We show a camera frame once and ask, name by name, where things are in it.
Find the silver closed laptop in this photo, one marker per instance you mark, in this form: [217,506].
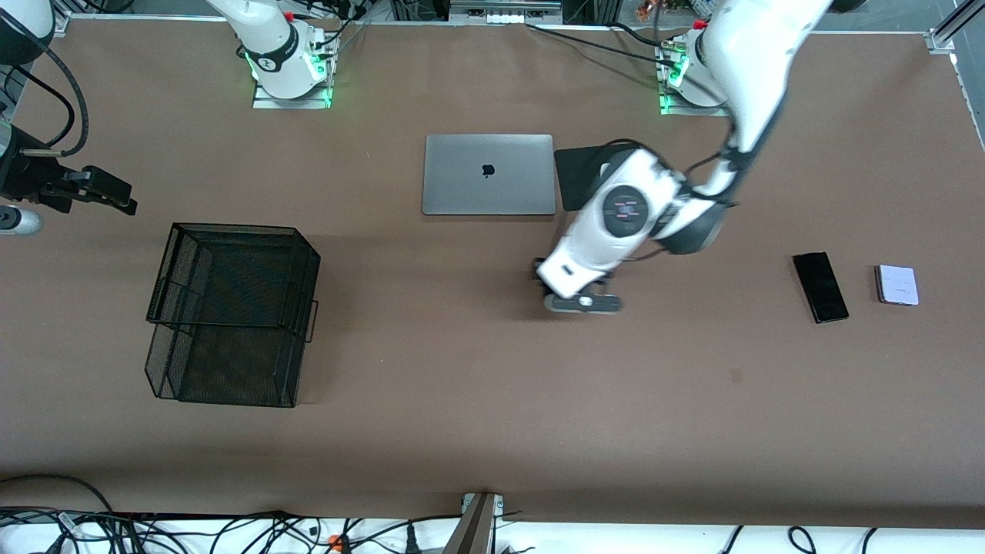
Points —
[462,185]

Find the black two-tier mesh rack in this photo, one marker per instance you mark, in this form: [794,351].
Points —
[192,369]

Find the large black smartphone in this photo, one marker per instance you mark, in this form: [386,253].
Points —
[821,288]

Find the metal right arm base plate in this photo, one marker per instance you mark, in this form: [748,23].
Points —
[269,102]

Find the black mouse pad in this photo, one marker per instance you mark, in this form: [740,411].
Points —
[573,173]

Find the white power strip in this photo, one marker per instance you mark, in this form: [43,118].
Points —
[504,17]

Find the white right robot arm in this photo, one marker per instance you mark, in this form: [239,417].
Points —
[277,54]

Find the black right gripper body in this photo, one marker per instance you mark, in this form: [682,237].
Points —
[32,176]

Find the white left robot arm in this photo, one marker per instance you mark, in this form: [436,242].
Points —
[623,211]

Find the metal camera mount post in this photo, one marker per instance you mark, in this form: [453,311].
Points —
[473,531]

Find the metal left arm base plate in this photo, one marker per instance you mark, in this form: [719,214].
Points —
[677,110]

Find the aluminium corner bracket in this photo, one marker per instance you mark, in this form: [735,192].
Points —
[940,40]
[63,27]

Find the lavender flip phone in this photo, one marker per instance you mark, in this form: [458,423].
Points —
[898,285]

